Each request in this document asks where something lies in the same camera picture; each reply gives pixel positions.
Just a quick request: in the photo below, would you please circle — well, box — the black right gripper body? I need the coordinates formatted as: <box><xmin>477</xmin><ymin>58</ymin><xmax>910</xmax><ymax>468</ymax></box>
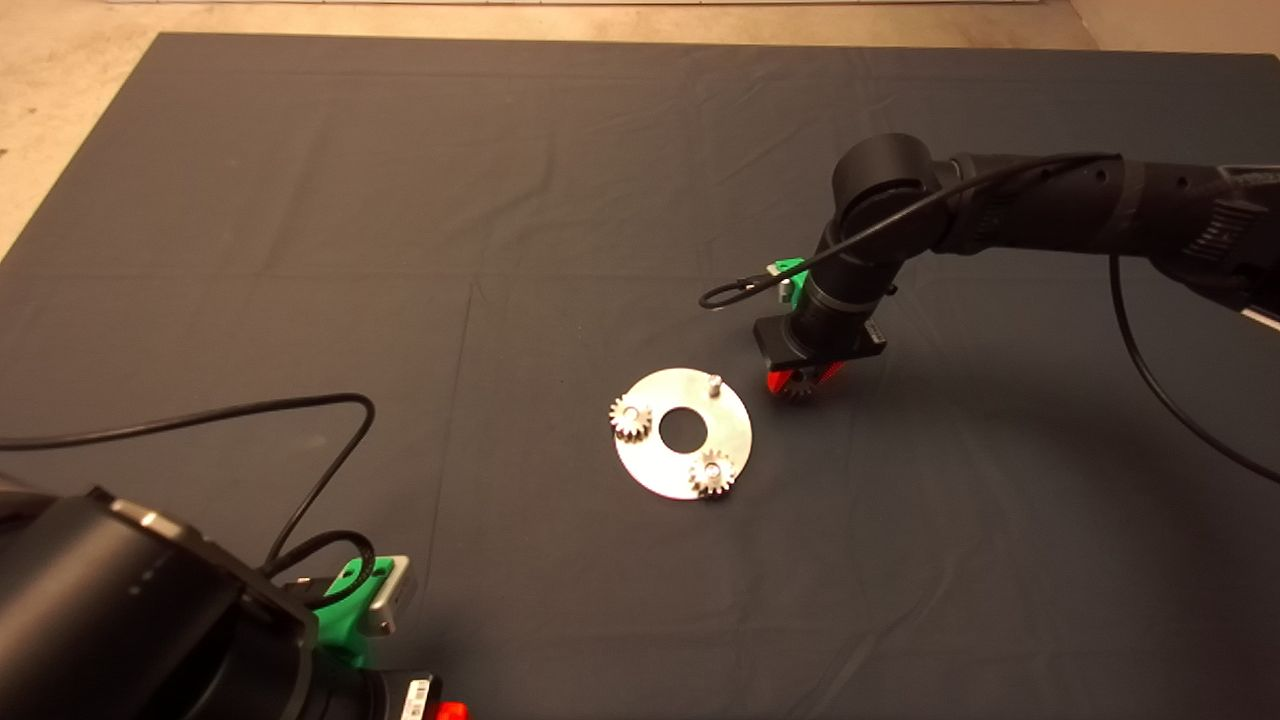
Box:
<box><xmin>753</xmin><ymin>315</ymin><xmax>888</xmax><ymax>369</ymax></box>

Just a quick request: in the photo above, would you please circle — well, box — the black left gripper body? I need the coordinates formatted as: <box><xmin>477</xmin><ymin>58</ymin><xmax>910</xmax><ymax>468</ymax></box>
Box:
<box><xmin>395</xmin><ymin>672</ymin><xmax>441</xmax><ymax>720</ymax></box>

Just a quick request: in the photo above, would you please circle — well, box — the round metal carrier plate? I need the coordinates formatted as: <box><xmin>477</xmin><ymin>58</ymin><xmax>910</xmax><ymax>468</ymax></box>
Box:
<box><xmin>614</xmin><ymin>367</ymin><xmax>753</xmax><ymax>501</ymax></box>

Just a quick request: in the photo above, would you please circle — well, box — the dark grey table cloth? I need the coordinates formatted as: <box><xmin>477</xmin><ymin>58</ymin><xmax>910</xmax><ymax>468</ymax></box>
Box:
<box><xmin>0</xmin><ymin>33</ymin><xmax>1280</xmax><ymax>720</ymax></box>

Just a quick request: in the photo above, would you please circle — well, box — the green left camera mount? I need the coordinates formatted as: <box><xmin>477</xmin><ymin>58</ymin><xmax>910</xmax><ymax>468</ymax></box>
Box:
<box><xmin>318</xmin><ymin>557</ymin><xmax>393</xmax><ymax>669</ymax></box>

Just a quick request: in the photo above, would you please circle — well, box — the thin black hanging cable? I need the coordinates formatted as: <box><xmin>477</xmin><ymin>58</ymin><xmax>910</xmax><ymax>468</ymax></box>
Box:
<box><xmin>1108</xmin><ymin>255</ymin><xmax>1280</xmax><ymax>486</ymax></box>

